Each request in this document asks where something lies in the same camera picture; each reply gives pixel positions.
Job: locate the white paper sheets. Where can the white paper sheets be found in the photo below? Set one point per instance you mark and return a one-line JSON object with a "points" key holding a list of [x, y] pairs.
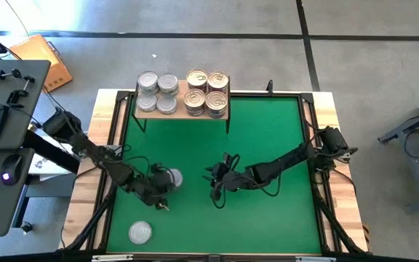
{"points": [[49, 165]]}

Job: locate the wooden shelf black metal frame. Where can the wooden shelf black metal frame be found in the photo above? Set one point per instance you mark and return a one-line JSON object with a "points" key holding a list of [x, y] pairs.
{"points": [[151, 115]]}

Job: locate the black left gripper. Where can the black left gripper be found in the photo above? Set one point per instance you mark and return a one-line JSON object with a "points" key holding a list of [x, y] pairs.
{"points": [[160, 182]]}

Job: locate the black aluminium table frame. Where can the black aluminium table frame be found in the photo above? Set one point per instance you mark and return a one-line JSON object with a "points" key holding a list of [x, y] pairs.
{"points": [[246, 95]]}

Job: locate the silver bracket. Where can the silver bracket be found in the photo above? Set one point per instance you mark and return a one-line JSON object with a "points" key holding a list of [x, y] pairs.
{"points": [[313, 259], [112, 257]]}

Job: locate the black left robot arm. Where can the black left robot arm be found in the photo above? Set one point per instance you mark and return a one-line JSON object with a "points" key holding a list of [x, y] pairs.
{"points": [[100, 158]]}

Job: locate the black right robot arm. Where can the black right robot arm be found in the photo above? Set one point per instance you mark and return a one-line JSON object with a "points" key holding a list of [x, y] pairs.
{"points": [[286, 162]]}

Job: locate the orange case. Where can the orange case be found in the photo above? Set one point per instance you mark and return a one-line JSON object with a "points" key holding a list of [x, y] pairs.
{"points": [[38, 54]]}

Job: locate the grey metal leg workbench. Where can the grey metal leg workbench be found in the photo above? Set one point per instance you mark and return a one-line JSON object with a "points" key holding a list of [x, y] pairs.
{"points": [[413, 127]]}

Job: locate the green table mat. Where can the green table mat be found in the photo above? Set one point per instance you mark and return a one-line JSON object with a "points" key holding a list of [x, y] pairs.
{"points": [[253, 145]]}

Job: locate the black desk caster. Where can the black desk caster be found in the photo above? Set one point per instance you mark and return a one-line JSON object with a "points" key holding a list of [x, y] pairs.
{"points": [[25, 227]]}

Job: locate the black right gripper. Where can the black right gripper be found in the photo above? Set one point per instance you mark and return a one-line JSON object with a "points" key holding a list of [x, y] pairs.
{"points": [[226, 176]]}

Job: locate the black computer mouse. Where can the black computer mouse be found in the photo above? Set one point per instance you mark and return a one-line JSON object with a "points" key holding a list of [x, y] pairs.
{"points": [[13, 167]]}

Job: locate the black computer desk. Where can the black computer desk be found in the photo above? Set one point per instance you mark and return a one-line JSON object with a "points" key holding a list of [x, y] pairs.
{"points": [[20, 123]]}

